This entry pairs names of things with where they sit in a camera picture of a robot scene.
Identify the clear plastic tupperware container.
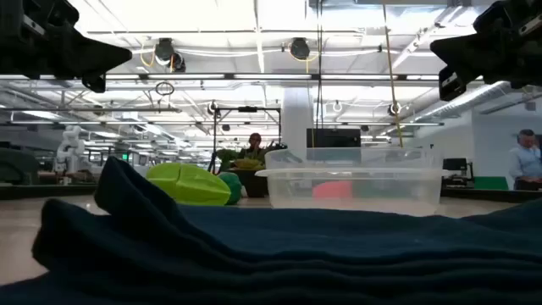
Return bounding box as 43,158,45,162
255,147,450,217

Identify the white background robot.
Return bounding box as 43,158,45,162
53,125,86,175

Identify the green leafy background plant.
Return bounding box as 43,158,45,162
215,147,241,173

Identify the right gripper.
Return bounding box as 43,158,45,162
429,0,542,102

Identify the seated person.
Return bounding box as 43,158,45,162
236,132,276,161

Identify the standing person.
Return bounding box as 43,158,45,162
507,129,542,191

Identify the black ceiling cable reel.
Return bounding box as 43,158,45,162
290,36,311,61
153,37,187,73

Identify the silver ventilation duct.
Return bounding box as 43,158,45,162
412,80,516,124

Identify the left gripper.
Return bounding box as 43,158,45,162
0,0,133,93

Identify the dark rounded background object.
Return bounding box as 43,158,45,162
0,147,41,186

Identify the black hanging cable loop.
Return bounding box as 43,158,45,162
154,80,175,97

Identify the green board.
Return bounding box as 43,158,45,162
473,175,509,191

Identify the dark blue folded cloth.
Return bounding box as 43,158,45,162
0,155,542,305

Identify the black desk monitor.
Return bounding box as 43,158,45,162
442,157,475,190

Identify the black background screen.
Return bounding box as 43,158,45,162
306,128,362,148

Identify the light green toy star fruit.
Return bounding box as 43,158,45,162
146,163,232,207

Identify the yellow hanging cable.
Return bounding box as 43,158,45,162
382,0,405,148

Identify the potted succulent plant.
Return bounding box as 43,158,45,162
227,143,279,198

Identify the dark green toy vegetable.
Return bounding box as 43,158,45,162
218,171,243,206

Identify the orange toy carrot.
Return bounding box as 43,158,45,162
312,180,355,199

